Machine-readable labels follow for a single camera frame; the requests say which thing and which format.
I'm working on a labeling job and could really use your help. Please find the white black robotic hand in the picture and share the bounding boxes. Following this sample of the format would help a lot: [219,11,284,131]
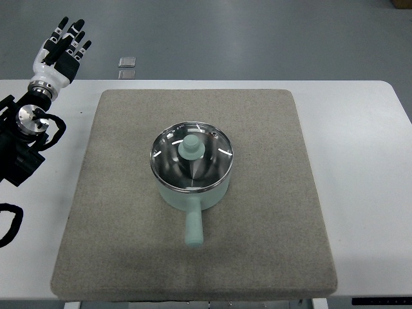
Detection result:
[28,17,91,100]

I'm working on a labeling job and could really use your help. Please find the glass lid with green knob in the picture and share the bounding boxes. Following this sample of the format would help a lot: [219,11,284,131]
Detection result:
[150,122,234,193]

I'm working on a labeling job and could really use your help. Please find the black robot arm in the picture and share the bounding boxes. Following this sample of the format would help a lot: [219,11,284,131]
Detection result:
[1,91,66,187]

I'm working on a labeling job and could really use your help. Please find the upper metal floor plate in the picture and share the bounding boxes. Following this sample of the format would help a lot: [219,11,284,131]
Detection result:
[118,57,136,68]

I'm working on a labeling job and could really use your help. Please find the metal floor plate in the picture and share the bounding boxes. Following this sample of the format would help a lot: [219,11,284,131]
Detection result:
[118,70,136,80]
[118,57,136,68]

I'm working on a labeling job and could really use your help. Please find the lower metal floor plate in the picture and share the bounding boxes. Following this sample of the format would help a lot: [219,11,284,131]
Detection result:
[118,70,136,80]

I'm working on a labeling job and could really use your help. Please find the mint green saucepan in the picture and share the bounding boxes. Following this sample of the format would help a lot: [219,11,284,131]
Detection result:
[154,176,230,247]

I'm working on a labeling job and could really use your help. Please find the grey felt mat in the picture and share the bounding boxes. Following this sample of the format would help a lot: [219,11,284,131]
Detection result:
[51,89,338,301]

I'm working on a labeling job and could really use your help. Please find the brown cardboard box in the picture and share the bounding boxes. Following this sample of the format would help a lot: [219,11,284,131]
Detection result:
[391,0,412,10]

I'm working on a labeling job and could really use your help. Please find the black table control panel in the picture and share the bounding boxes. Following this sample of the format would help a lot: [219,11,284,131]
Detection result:
[351,297,412,306]

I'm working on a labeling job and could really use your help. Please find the black sleeved cable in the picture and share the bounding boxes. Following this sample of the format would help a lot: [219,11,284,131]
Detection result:
[0,203,24,248]

